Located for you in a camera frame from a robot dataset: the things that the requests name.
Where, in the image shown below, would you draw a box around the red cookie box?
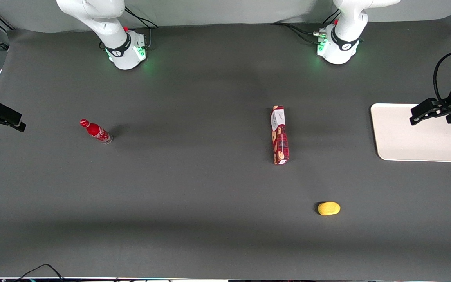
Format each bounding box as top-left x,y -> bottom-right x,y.
270,105 -> 290,165

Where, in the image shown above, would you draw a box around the white rectangular tray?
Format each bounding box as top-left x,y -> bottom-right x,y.
370,103 -> 451,163

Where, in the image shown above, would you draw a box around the red soda bottle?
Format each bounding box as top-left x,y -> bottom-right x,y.
79,119 -> 114,145

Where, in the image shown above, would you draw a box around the yellow lemon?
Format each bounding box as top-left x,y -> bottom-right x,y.
317,201 -> 341,216

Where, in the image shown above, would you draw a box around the black left arm base cables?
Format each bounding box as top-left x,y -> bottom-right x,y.
271,9 -> 341,45

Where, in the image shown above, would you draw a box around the black arm base cables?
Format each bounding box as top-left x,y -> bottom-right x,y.
99,6 -> 159,50
271,9 -> 341,45

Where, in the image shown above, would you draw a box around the black cable at table edge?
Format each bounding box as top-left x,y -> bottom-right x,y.
13,264 -> 66,282

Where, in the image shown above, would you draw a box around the black right arm base cables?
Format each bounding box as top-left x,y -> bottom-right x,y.
99,6 -> 159,50

